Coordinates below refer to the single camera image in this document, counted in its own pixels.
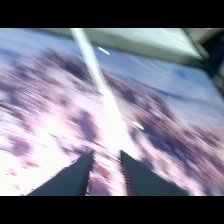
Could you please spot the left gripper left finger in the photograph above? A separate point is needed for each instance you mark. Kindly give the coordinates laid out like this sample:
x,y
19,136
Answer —
x,y
71,181

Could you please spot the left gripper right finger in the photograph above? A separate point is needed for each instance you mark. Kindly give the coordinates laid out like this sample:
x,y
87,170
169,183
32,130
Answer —
x,y
143,181

